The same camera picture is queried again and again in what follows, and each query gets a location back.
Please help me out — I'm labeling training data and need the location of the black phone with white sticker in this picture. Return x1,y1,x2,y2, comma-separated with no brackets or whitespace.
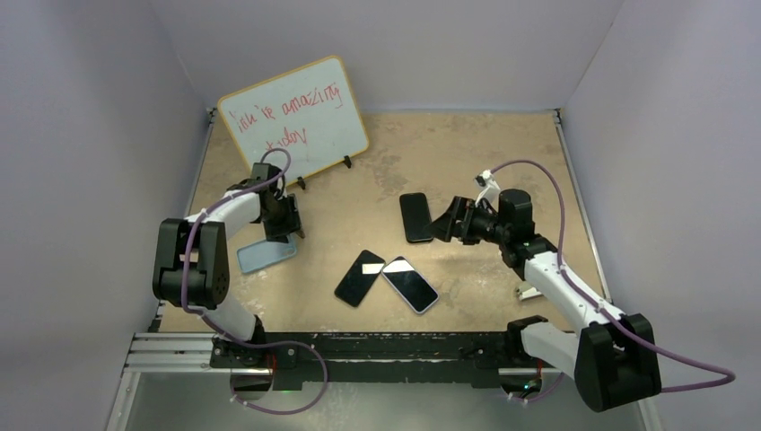
334,250,386,308

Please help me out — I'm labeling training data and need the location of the aluminium frame rail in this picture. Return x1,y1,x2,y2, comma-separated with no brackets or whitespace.
124,332,213,373

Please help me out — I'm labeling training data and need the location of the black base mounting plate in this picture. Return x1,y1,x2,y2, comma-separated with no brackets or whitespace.
210,331,557,393

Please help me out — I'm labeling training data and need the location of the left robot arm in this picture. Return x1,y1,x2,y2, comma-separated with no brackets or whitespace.
152,162,303,367

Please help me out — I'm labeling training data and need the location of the white board with yellow frame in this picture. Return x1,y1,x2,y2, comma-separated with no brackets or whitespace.
216,56,370,185

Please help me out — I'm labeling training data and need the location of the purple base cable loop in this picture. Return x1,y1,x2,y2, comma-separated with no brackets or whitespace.
229,342,329,418

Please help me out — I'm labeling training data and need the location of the light blue phone case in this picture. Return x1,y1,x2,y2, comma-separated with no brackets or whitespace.
236,235,297,274

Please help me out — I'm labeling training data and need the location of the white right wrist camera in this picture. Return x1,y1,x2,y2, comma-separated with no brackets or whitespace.
474,170,501,209

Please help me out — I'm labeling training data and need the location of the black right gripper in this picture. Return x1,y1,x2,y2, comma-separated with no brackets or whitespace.
424,196,510,246

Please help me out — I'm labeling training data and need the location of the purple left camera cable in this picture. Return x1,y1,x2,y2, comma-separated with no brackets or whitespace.
178,147,293,322

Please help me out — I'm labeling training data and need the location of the lavender phone case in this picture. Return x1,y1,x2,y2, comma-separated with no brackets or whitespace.
380,255,442,315

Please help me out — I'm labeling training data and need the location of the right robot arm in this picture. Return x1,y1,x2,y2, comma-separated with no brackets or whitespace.
425,189,662,412

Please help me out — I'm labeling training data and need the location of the black phone case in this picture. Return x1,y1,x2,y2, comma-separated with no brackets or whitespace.
399,192,433,244

